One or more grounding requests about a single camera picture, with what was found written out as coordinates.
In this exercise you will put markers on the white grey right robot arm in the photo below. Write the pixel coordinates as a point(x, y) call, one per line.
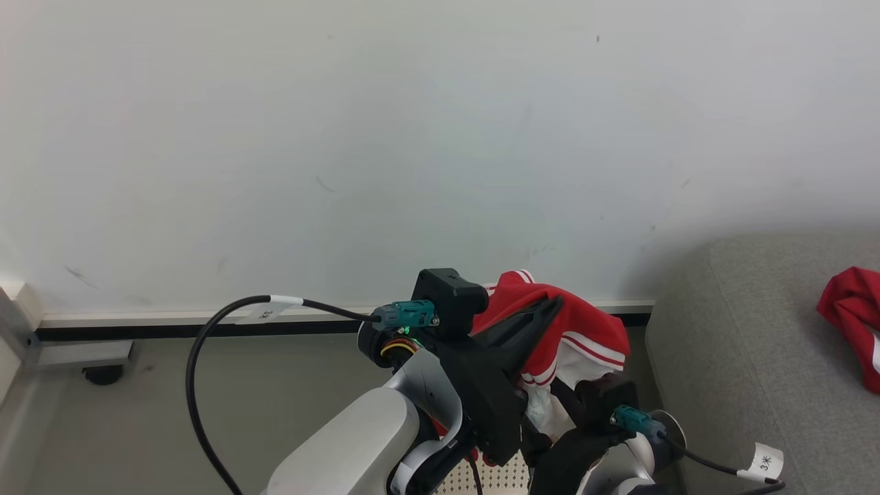
point(639, 460)

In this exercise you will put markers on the black caster wheel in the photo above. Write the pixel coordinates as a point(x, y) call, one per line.
point(103, 375)

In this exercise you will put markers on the white and black baseboard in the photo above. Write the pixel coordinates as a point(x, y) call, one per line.
point(206, 323)

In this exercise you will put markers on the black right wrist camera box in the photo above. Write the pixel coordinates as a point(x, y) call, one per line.
point(608, 402)

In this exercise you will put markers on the red garment white striped cuffs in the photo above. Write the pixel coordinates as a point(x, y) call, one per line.
point(584, 337)

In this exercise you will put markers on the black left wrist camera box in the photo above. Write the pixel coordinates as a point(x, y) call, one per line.
point(450, 299)

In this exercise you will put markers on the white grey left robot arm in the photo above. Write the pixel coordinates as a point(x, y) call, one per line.
point(371, 440)

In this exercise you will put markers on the grey fabric sofa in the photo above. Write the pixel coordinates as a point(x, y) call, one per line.
point(763, 364)

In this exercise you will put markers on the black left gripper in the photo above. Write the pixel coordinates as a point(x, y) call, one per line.
point(485, 399)

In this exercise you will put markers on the white perforated laundry basket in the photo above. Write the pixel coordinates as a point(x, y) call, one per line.
point(496, 476)

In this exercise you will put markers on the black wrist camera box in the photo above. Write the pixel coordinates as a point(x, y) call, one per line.
point(450, 299)
point(608, 402)

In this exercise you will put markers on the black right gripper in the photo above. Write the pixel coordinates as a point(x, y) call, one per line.
point(570, 460)

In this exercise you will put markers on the red garment white trim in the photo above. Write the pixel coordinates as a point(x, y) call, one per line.
point(852, 323)

